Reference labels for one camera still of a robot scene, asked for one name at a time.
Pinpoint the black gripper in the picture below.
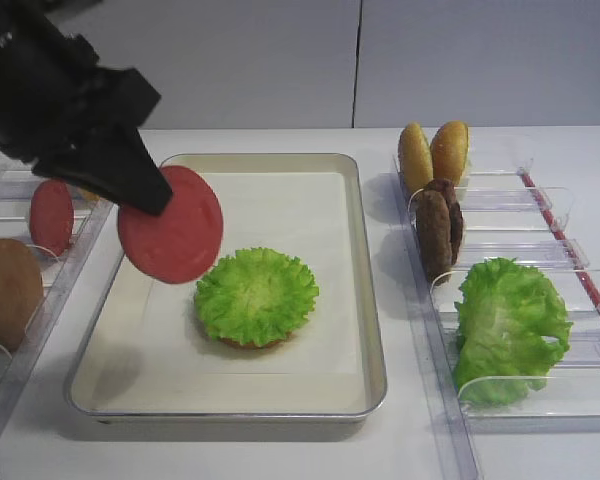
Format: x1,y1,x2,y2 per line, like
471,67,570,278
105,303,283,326
0,1,172,216

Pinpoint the red tomato slice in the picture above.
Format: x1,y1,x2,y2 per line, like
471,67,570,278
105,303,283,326
29,180,74,256
117,165,224,284

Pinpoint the red tomato slice in rack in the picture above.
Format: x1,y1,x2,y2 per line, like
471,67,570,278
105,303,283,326
29,180,74,256

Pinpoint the green lettuce on bun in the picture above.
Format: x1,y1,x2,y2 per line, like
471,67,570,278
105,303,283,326
194,247,320,332

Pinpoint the brown meat patty front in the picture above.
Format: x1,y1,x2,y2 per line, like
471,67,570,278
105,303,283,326
416,190,453,283

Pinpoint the brown meat patty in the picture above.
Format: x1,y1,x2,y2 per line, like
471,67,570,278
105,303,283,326
416,190,453,283
424,178,464,265

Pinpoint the brown meat patty back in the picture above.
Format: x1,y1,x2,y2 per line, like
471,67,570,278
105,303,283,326
424,178,464,265

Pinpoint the large green lettuce leaf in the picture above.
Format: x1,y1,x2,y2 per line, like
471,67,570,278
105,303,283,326
453,257,572,407

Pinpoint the clear acrylic left rack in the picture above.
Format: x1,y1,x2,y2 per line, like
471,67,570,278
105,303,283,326
0,154,111,433

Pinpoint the clear acrylic rack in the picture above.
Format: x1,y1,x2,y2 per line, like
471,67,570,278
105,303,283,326
391,138,600,479
0,154,111,433

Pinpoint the brown bun slice in left rack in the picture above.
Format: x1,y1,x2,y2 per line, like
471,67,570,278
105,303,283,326
0,238,44,353

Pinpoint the bottom bun on tray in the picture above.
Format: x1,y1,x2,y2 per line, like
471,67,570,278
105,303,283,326
206,326,295,350

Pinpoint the golden bun half left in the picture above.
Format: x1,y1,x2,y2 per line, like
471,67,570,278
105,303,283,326
398,122,433,193

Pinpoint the golden bun half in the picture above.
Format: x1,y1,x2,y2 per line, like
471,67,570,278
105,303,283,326
430,120,469,186
398,122,433,193

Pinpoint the golden bun half right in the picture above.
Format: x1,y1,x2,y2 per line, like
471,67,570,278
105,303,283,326
430,120,469,186

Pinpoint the clear acrylic right rack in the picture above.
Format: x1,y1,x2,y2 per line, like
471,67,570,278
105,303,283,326
391,138,600,479

